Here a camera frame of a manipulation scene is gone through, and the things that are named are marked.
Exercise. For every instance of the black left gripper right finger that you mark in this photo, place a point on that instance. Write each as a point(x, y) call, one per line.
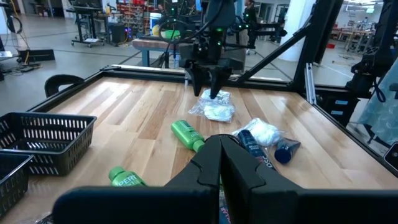
point(295, 208)

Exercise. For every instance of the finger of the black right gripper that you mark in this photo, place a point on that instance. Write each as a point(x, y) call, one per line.
point(196, 77)
point(217, 81)

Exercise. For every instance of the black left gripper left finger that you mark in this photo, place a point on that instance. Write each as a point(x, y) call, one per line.
point(155, 205)

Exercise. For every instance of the clear vanity pack bag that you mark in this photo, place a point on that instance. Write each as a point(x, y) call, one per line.
point(217, 112)

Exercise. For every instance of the green Pert shampoo bottle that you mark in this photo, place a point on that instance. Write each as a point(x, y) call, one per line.
point(186, 133)
point(124, 179)

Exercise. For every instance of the clear bag white cotton balls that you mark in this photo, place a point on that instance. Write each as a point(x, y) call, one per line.
point(264, 132)

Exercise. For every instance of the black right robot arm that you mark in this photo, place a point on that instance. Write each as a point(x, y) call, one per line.
point(219, 12)

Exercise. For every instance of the green plastic tub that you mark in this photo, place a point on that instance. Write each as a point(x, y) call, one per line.
point(171, 33)

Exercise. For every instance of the person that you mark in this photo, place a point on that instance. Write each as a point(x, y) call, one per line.
point(250, 18)
point(161, 9)

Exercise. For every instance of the wooden bench blue legs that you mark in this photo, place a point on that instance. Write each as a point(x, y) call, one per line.
point(149, 44)

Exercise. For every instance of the black workstation table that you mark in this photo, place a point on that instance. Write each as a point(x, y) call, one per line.
point(267, 31)

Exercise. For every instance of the shelf with red bins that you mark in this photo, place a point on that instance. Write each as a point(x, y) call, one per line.
point(133, 12)

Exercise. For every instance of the black computer tower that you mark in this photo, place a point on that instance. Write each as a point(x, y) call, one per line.
point(117, 32)

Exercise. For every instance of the silver aluminium profile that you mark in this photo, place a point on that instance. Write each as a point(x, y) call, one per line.
point(310, 84)

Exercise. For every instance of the black control box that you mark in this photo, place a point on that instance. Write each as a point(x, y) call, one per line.
point(329, 105)

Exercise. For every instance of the small black device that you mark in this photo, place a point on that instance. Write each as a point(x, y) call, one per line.
point(392, 157)

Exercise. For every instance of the black rolling desk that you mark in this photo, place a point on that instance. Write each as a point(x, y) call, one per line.
point(90, 12)

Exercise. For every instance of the black slotted plastic basket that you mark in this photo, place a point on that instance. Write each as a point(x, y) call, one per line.
point(46, 146)
point(12, 183)

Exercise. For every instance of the teal plastic cover sheet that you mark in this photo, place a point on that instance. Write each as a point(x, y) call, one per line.
point(382, 118)

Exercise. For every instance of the cluttered wooden workbench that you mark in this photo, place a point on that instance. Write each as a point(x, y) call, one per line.
point(354, 34)

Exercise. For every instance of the black flat floor case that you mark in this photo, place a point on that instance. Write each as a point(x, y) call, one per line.
point(37, 55)

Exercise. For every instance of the black equipment column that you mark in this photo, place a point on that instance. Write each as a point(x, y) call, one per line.
point(382, 46)

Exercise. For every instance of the black aluminium table frame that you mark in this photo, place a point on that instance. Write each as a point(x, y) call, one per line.
point(146, 75)

